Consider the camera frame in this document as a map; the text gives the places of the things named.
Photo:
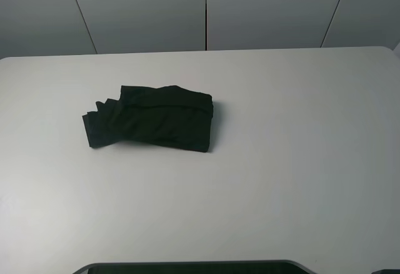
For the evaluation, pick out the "black printed t-shirt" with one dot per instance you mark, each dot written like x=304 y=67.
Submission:
x=169 y=116

